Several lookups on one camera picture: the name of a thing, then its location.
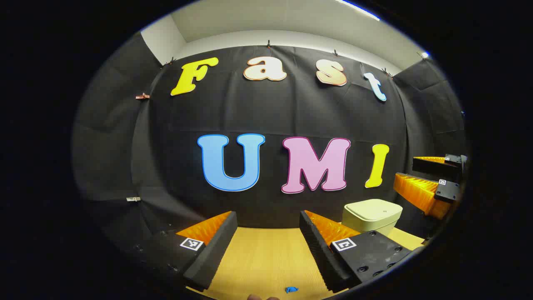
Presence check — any green desktop garbage bin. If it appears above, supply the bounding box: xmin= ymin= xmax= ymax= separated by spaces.
xmin=342 ymin=199 xmax=403 ymax=238

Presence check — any wooden desktop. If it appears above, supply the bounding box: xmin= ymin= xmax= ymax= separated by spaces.
xmin=185 ymin=227 xmax=425 ymax=300

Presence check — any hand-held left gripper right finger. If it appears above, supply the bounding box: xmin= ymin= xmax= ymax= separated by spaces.
xmin=299 ymin=210 xmax=417 ymax=293

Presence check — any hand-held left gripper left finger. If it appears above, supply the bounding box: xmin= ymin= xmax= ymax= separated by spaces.
xmin=137 ymin=210 xmax=238 ymax=292

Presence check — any black backdrop cloth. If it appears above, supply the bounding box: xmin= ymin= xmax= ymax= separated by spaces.
xmin=73 ymin=33 xmax=469 ymax=250

